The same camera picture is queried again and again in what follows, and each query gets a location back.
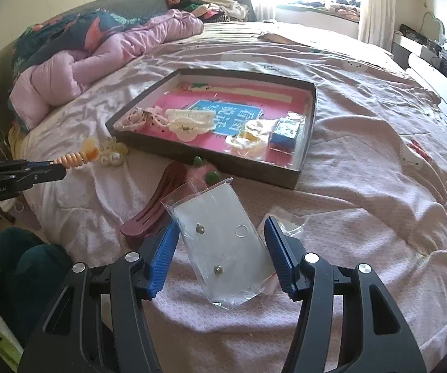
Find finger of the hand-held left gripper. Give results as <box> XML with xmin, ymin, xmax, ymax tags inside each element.
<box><xmin>10</xmin><ymin>167</ymin><xmax>67</xmax><ymax>182</ymax></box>
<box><xmin>0</xmin><ymin>159</ymin><xmax>53</xmax><ymax>172</ymax></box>

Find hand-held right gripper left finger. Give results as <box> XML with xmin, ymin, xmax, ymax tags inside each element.
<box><xmin>17</xmin><ymin>218</ymin><xmax>181</xmax><ymax>373</ymax></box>

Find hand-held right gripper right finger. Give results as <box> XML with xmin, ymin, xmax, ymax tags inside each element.
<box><xmin>263</xmin><ymin>215</ymin><xmax>428</xmax><ymax>373</ymax></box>

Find orange spiral hair tie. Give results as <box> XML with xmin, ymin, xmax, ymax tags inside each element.
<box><xmin>53</xmin><ymin>140</ymin><xmax>102</xmax><ymax>171</ymax></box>

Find earring card clear packet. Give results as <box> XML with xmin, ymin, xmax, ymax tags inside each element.
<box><xmin>160</xmin><ymin>177</ymin><xmax>275</xmax><ymax>311</ymax></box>

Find dark shallow cardboard box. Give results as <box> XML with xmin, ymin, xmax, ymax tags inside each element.
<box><xmin>105</xmin><ymin>68</ymin><xmax>317</xmax><ymax>190</ymax></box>

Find floral fabric scrunchie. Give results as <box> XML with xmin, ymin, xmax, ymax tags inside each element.
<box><xmin>114</xmin><ymin>106</ymin><xmax>170</xmax><ymax>132</ymax></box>

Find blue box clear packet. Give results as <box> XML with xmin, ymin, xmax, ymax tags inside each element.
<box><xmin>269</xmin><ymin>112</ymin><xmax>306</xmax><ymax>152</ymax></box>

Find yellow rings clear packet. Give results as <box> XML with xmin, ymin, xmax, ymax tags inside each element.
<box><xmin>225</xmin><ymin>120</ymin><xmax>273</xmax><ymax>160</ymax></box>

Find white hair claw clip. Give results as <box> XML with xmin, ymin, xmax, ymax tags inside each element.
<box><xmin>164</xmin><ymin>108</ymin><xmax>217</xmax><ymax>140</ymax></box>

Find empty clear plastic bag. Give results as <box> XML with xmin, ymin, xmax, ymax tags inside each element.
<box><xmin>256</xmin><ymin>206</ymin><xmax>310</xmax><ymax>242</ymax></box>

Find maroon hair clip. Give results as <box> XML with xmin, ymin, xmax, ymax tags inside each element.
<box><xmin>120</xmin><ymin>162</ymin><xmax>189</xmax><ymax>238</ymax></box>

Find yellow flower hair clip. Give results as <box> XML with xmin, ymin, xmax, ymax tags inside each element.
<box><xmin>97</xmin><ymin>138</ymin><xmax>128</xmax><ymax>167</ymax></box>

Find person's teal trouser leg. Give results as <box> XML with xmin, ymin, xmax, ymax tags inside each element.
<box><xmin>0</xmin><ymin>227</ymin><xmax>72</xmax><ymax>346</ymax></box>

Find pink quilt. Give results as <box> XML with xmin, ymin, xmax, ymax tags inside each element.
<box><xmin>9</xmin><ymin>10</ymin><xmax>205</xmax><ymax>131</ymax></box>

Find pink plush hair clip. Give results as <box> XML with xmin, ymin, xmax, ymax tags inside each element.
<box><xmin>187</xmin><ymin>156</ymin><xmax>221</xmax><ymax>185</ymax></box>

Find pink printed bedspread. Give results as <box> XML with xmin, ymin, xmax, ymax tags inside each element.
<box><xmin>14</xmin><ymin>21</ymin><xmax>447</xmax><ymax>373</ymax></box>

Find teal floral quilt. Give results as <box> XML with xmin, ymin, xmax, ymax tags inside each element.
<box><xmin>12</xmin><ymin>11</ymin><xmax>146</xmax><ymax>72</ymax></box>

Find grey pillow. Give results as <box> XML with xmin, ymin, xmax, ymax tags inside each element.
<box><xmin>103</xmin><ymin>0</ymin><xmax>170</xmax><ymax>18</ymax></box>

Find white bed footboard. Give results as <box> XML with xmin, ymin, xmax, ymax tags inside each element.
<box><xmin>406</xmin><ymin>52</ymin><xmax>447</xmax><ymax>125</ymax></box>

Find pile of clothes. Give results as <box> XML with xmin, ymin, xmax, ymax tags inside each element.
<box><xmin>169</xmin><ymin>0</ymin><xmax>257</xmax><ymax>24</ymax></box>

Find clothes on window sill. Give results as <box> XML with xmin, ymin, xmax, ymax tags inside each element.
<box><xmin>309</xmin><ymin>0</ymin><xmax>360</xmax><ymax>20</ymax></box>

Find cluttered vanity desk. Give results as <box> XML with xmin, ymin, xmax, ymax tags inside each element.
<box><xmin>392</xmin><ymin>23</ymin><xmax>447</xmax><ymax>82</ymax></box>

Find cream curtain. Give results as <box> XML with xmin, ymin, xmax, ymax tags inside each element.
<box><xmin>357</xmin><ymin>0</ymin><xmax>399</xmax><ymax>49</ymax></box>

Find vanity mirror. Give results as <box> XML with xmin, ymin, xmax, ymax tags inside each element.
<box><xmin>422</xmin><ymin>12</ymin><xmax>446</xmax><ymax>37</ymax></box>

